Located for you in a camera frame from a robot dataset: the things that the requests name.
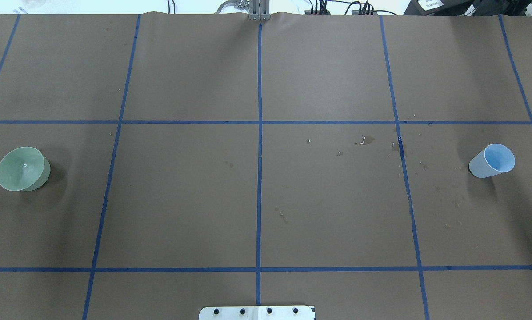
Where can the light blue paper cup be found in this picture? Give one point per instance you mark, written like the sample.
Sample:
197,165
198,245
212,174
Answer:
493,160

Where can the mint green ceramic bowl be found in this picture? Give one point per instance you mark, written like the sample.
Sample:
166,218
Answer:
24,169

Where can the brown paper table cover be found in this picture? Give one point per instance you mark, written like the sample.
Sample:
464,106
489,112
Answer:
206,160

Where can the aluminium frame post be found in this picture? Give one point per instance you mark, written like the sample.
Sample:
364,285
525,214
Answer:
259,10

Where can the white pedestal column with base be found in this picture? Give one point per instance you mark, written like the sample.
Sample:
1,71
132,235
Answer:
272,312

